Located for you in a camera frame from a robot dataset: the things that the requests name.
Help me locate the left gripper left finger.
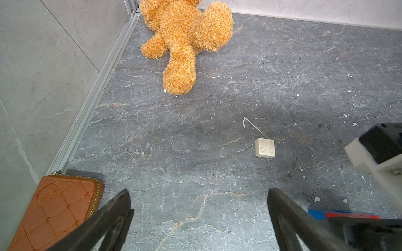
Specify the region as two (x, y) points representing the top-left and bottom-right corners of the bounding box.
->
(48, 189), (135, 251)

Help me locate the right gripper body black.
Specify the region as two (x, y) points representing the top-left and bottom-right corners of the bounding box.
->
(328, 217), (402, 251)

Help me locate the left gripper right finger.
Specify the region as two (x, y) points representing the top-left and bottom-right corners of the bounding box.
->
(267, 188), (352, 251)

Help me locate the blue lego brick bottom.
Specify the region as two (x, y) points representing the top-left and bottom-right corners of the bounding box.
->
(308, 209), (371, 220)

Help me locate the red long lego brick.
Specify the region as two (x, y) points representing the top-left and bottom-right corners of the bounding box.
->
(325, 212), (381, 220)

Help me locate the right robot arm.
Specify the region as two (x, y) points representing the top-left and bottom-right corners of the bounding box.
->
(327, 123), (402, 251)

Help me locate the white lego brick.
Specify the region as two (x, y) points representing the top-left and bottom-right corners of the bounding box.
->
(255, 138), (276, 159)

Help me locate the brown block at left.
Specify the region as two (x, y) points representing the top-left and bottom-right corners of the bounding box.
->
(7, 171), (104, 251)

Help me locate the brown teddy bear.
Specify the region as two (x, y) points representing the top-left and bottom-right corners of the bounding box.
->
(139, 0), (233, 95)

